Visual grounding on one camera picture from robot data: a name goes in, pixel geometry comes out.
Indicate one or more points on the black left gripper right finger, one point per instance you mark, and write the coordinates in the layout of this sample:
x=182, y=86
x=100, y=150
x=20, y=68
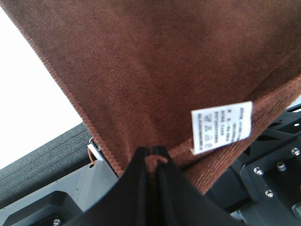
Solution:
x=180, y=203

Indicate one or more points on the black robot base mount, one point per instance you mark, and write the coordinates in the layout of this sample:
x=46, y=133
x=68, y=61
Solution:
x=65, y=177

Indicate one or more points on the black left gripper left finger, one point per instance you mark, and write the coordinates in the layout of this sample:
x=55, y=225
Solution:
x=126, y=202

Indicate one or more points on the brown microfibre towel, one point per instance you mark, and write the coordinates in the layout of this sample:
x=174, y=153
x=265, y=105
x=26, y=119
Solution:
x=135, y=69

